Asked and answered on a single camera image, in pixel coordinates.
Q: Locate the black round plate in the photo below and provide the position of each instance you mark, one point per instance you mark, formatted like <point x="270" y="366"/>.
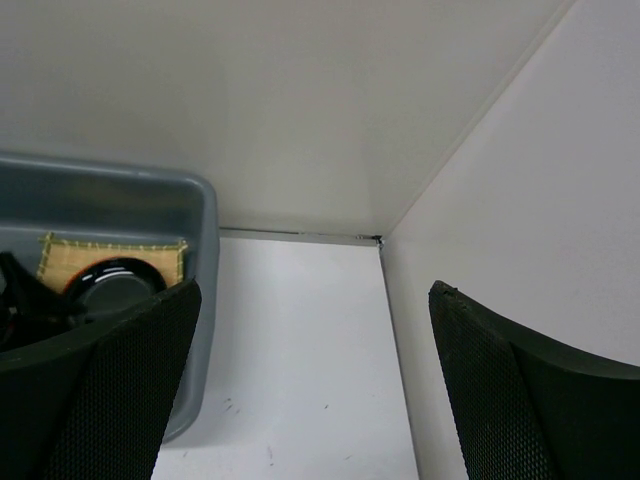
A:
<point x="115" y="285"/>

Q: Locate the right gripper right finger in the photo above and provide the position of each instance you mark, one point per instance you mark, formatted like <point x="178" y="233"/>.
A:
<point x="526" y="406"/>

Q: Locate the grey plastic bin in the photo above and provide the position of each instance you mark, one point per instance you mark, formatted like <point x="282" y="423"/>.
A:
<point x="123" y="204"/>

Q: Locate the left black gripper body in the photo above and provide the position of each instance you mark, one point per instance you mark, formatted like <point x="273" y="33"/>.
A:
<point x="30" y="311"/>

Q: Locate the bamboo woven mat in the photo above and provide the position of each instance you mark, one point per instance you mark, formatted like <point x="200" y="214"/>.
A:
<point x="61" y="258"/>

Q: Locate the orange plastic plate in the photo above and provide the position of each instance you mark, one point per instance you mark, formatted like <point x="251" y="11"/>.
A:
<point x="75" y="281"/>

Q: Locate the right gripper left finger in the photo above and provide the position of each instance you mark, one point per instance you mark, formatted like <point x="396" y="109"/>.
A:
<point x="94" y="403"/>

